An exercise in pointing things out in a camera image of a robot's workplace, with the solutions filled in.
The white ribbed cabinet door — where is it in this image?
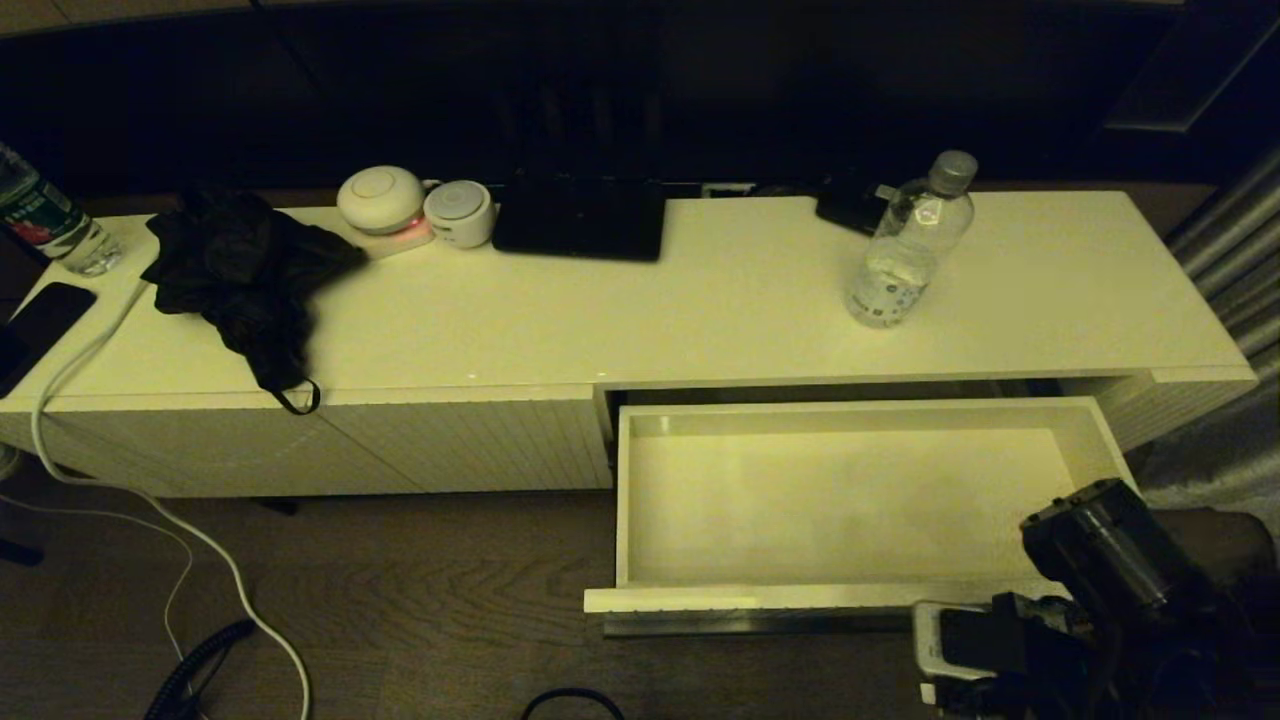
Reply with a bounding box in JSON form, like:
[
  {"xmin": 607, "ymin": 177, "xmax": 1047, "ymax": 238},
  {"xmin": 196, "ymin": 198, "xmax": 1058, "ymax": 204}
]
[{"xmin": 320, "ymin": 383, "xmax": 613, "ymax": 494}]

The black folded umbrella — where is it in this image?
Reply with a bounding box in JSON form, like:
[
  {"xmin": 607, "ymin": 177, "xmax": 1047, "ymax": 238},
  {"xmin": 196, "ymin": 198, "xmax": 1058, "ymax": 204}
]
[{"xmin": 140, "ymin": 188, "xmax": 367, "ymax": 416}]

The thick white cable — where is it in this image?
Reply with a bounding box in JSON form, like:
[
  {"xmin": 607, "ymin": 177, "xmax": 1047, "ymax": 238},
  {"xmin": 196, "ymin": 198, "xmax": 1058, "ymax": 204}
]
[{"xmin": 30, "ymin": 280, "xmax": 313, "ymax": 720}]

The small white round speaker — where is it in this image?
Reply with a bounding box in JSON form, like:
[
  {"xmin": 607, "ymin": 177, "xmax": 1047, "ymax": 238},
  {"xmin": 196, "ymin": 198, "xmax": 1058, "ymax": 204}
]
[{"xmin": 423, "ymin": 179, "xmax": 497, "ymax": 248}]

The black smartphone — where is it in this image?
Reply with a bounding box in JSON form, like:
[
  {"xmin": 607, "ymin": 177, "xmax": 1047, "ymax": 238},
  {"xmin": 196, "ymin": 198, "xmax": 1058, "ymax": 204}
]
[{"xmin": 0, "ymin": 281, "xmax": 98, "ymax": 399}]

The black corrugated hose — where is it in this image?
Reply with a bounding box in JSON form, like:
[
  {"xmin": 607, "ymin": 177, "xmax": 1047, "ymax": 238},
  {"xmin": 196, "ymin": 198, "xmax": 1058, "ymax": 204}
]
[{"xmin": 145, "ymin": 618, "xmax": 259, "ymax": 720}]

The labelled water bottle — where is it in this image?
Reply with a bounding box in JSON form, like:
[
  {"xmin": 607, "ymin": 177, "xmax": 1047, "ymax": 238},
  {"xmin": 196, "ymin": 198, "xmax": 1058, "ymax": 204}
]
[{"xmin": 0, "ymin": 143, "xmax": 123, "ymax": 277}]

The white ribbed drawer black handle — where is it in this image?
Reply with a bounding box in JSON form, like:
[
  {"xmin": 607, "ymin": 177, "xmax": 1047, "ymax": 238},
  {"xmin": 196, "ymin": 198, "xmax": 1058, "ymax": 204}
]
[{"xmin": 583, "ymin": 378, "xmax": 1141, "ymax": 638}]

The thin white cable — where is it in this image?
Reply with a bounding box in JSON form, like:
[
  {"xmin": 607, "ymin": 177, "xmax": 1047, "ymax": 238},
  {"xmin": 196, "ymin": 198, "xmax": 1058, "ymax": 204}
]
[{"xmin": 0, "ymin": 490, "xmax": 196, "ymax": 661}]

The white low cabinet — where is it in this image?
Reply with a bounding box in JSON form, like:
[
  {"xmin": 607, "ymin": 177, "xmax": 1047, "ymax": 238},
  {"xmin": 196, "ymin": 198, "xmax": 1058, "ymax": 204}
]
[{"xmin": 0, "ymin": 188, "xmax": 1261, "ymax": 498}]

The black HDMI box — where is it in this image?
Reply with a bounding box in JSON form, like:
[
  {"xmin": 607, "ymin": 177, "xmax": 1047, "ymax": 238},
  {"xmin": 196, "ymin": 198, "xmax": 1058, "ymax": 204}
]
[{"xmin": 815, "ymin": 175, "xmax": 896, "ymax": 237}]

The dark side cabinet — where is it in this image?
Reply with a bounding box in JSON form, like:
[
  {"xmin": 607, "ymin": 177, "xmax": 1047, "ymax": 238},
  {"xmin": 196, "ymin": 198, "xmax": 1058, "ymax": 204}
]
[{"xmin": 1095, "ymin": 0, "xmax": 1280, "ymax": 136}]

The large white round device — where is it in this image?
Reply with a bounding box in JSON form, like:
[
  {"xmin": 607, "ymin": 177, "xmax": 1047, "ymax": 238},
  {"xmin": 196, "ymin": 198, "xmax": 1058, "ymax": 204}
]
[{"xmin": 336, "ymin": 165, "xmax": 426, "ymax": 236}]

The clear plastic water bottle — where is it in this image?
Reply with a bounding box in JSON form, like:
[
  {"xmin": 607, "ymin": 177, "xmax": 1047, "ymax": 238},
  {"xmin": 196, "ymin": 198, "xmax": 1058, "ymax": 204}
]
[{"xmin": 845, "ymin": 150, "xmax": 979, "ymax": 329}]

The black flat set-top box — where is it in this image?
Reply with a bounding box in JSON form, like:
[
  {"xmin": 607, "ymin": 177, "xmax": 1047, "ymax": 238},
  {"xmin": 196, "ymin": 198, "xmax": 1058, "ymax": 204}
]
[{"xmin": 492, "ymin": 172, "xmax": 667, "ymax": 262}]

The black floor cable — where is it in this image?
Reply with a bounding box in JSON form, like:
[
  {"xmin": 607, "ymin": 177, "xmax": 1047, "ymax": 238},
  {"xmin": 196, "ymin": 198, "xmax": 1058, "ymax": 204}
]
[{"xmin": 520, "ymin": 688, "xmax": 626, "ymax": 720}]

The white base pad red light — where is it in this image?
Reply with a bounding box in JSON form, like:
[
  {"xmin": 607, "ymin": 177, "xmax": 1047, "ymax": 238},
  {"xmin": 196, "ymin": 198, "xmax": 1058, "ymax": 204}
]
[{"xmin": 350, "ymin": 213, "xmax": 437, "ymax": 259}]

